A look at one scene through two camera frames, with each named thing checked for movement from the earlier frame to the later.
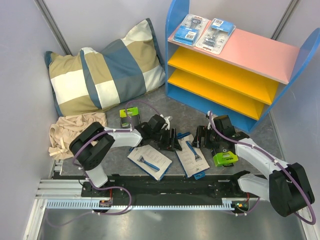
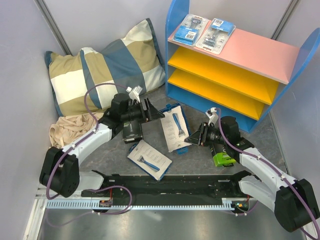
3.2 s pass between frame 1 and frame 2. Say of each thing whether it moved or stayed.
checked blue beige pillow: stayed
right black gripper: stayed
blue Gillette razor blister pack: stayed
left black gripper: moved
